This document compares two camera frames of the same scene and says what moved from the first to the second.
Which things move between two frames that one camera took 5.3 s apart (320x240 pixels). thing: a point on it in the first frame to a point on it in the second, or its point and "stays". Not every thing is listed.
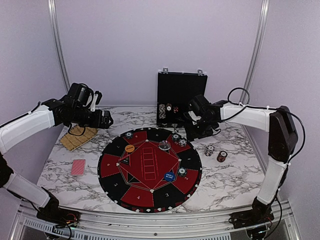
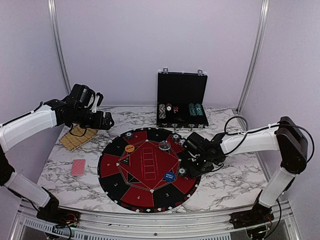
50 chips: [128, 134] stays
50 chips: [176, 137] stays
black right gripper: [191, 134] to [192, 172]
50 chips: [182, 171] stays
